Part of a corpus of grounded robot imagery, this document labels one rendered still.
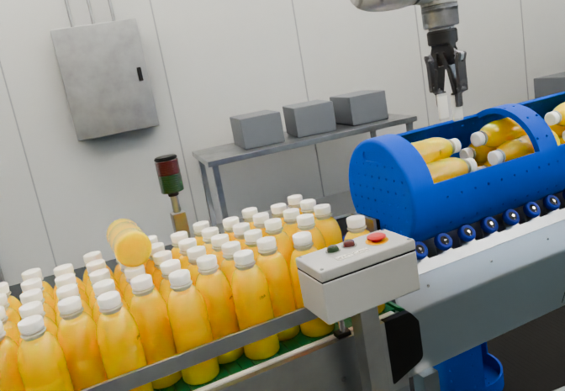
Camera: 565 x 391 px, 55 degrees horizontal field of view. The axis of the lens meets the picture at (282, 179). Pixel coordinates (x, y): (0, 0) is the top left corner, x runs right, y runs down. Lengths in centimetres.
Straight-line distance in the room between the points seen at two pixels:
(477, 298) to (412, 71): 390
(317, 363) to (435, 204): 46
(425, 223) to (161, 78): 343
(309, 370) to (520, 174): 72
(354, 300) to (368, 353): 14
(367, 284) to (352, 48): 406
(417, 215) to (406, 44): 399
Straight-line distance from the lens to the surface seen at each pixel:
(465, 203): 137
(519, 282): 158
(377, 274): 100
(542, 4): 612
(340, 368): 117
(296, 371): 112
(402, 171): 127
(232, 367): 112
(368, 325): 106
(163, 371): 104
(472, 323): 154
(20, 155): 454
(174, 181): 150
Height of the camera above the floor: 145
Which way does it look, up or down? 12 degrees down
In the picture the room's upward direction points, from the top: 10 degrees counter-clockwise
